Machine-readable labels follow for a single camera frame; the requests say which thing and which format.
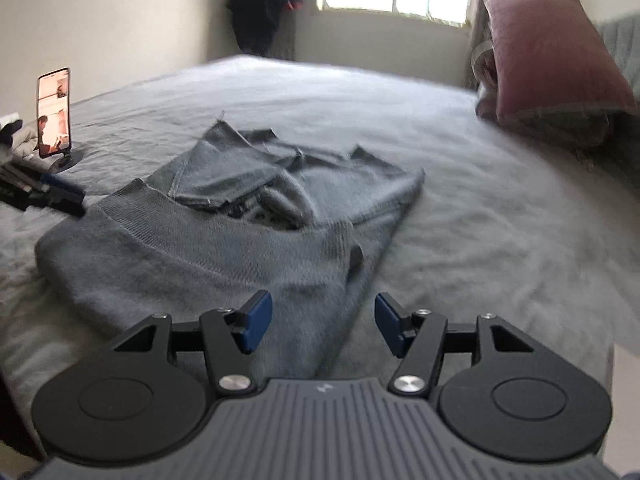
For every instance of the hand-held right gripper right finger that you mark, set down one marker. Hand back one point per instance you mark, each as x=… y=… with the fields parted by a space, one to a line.
x=392 y=325

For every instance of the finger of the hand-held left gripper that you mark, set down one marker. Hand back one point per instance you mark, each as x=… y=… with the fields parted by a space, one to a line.
x=62 y=184

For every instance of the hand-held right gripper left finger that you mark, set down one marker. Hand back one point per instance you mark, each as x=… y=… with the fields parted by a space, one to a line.
x=256 y=322

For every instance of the grey knitted sweater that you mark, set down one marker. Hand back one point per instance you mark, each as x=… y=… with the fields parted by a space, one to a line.
x=175 y=260

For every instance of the pile of folded clothes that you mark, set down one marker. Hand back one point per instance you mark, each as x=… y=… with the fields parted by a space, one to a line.
x=17 y=137

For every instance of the black round phone stand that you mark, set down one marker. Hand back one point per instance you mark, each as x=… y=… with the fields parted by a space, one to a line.
x=72 y=161

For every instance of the smartphone with lit screen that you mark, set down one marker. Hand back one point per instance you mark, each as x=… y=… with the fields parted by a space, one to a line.
x=52 y=110

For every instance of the bed with grey sheet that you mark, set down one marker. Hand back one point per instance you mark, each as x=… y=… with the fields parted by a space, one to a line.
x=475 y=210

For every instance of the folded grey pink duvet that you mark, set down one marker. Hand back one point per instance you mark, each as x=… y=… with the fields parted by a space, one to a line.
x=560 y=127

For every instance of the dark hanging jacket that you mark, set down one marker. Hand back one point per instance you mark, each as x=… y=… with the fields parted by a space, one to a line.
x=260 y=5

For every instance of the pink pillow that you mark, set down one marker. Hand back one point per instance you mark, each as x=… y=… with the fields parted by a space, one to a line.
x=545 y=50

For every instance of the grey quilted headboard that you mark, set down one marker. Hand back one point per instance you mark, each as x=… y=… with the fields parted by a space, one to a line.
x=620 y=40

